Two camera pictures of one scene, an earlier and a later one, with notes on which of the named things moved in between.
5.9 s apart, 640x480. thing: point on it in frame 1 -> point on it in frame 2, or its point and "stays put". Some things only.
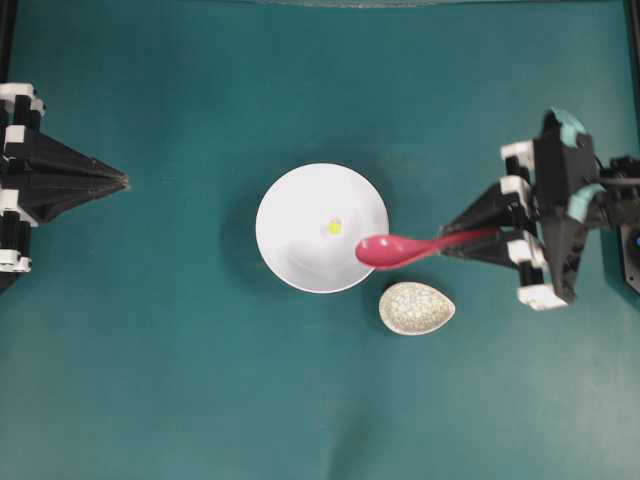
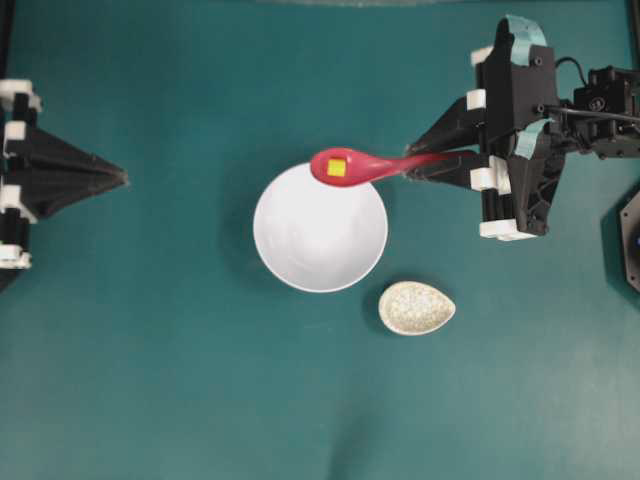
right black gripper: [548, 180] -> [515, 114]
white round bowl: [309, 225] stays put
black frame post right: [634, 10] stays put
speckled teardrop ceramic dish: [413, 308] stays put
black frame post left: [7, 35] stays put
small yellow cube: [335, 226] -> [336, 167]
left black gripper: [27, 202] stays put
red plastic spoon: [391, 252] -> [345, 167]
